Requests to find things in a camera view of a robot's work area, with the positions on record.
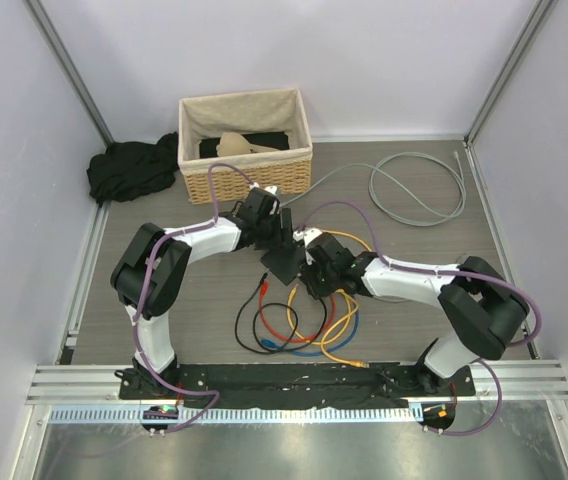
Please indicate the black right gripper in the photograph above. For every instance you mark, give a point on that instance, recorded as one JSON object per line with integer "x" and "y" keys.
{"x": 313, "y": 286}

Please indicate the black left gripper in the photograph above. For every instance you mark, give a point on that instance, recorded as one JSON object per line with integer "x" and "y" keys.
{"x": 284, "y": 238}

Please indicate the black network switch box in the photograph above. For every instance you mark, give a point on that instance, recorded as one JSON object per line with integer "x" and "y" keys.
{"x": 284, "y": 263}

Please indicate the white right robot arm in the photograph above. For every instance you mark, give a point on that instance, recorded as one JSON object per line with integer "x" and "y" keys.
{"x": 484, "y": 311}

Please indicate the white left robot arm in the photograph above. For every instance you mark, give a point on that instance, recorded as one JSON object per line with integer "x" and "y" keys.
{"x": 149, "y": 275}

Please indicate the black cloth in basket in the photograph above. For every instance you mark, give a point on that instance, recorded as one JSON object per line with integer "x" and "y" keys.
{"x": 279, "y": 140}

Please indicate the wicker basket with liner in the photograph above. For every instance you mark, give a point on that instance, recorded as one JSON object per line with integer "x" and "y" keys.
{"x": 277, "y": 110}

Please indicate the beige object in basket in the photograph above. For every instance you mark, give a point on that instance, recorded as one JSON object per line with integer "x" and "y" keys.
{"x": 235, "y": 144}

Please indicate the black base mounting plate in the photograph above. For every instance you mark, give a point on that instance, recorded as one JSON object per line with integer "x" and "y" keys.
{"x": 319, "y": 385}

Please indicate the black cloth pile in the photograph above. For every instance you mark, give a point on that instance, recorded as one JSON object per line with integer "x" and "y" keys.
{"x": 126, "y": 171}

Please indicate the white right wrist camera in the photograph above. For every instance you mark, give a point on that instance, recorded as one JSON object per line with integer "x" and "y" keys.
{"x": 305, "y": 237}

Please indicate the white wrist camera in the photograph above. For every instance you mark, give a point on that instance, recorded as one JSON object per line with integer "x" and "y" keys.
{"x": 274, "y": 190}
{"x": 305, "y": 237}

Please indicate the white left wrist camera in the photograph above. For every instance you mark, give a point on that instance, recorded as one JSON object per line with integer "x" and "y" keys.
{"x": 274, "y": 190}

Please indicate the aluminium front rail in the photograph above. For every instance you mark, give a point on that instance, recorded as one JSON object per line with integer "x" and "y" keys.
{"x": 113, "y": 394}

